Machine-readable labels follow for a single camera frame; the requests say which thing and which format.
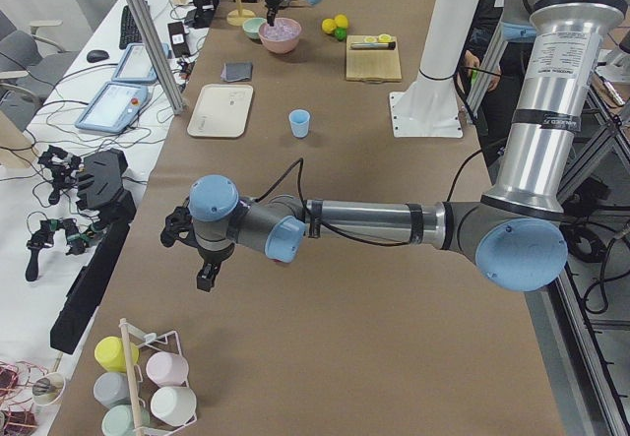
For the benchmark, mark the mint cup on rack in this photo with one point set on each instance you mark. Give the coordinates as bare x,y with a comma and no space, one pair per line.
118,421

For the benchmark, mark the steel muddler rod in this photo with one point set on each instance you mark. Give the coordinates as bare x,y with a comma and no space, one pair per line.
373,45

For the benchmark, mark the black spare gripper stand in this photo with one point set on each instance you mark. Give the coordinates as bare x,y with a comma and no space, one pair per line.
101,190

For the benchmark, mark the whole lemon far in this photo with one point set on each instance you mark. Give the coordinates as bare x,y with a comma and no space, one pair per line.
328,26

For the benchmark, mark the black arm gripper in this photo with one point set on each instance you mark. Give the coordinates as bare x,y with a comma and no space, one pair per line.
212,258

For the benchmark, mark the wooden glass drying rack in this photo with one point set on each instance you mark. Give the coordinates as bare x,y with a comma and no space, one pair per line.
240,15

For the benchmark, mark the aluminium frame post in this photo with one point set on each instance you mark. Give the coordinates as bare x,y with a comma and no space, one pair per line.
145,24

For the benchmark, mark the white wire cup rack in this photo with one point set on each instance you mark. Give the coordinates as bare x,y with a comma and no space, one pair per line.
139,346

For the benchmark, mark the green lime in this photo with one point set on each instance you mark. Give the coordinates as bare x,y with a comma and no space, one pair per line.
340,34

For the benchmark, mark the lemon half lower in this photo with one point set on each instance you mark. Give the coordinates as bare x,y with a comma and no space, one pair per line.
384,38

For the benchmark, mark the wooden cutting board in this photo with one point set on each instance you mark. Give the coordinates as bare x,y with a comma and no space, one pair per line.
371,65

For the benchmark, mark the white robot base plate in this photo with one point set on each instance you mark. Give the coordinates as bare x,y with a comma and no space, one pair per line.
429,106

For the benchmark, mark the blue teach pendant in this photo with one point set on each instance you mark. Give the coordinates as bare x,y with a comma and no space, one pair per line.
113,108
135,66

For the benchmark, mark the whole lemon near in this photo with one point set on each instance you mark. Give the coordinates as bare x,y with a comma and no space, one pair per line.
341,21

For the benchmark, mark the pink cup on rack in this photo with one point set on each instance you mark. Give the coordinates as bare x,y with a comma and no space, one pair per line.
167,369

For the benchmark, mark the light blue cup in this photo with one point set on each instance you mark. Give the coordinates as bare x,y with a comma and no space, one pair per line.
299,122

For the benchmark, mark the whole lemon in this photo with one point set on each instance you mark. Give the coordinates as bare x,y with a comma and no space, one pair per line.
328,26
341,21

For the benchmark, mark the pink bowl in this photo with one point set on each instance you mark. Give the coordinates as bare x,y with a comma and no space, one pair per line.
280,47

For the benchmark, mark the cream rabbit tray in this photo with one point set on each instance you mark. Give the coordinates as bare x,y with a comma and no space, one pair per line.
221,111

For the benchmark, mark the grey cup on rack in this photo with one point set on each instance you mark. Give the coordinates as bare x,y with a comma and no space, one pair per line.
111,389

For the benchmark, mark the black keyboard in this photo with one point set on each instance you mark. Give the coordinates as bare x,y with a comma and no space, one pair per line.
129,32

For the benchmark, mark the grey folded cloth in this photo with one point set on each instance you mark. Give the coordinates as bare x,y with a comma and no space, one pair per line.
237,71

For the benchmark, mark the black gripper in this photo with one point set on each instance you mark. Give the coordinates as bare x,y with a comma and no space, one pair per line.
272,1

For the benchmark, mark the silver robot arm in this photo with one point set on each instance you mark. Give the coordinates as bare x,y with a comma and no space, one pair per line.
512,234

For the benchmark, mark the black computer mouse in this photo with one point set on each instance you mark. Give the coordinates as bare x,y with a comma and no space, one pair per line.
97,55

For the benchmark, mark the mint green bowl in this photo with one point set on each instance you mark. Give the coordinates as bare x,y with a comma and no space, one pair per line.
251,27

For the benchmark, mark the pile of clear ice cubes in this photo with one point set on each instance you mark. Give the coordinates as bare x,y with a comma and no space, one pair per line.
282,30

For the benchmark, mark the paper cup with whisk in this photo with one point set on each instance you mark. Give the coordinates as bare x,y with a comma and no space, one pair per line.
48,390

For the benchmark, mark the yellow cup on rack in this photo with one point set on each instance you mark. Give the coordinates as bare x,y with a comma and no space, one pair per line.
109,354

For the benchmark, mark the white cup on rack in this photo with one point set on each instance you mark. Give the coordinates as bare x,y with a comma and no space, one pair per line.
174,406

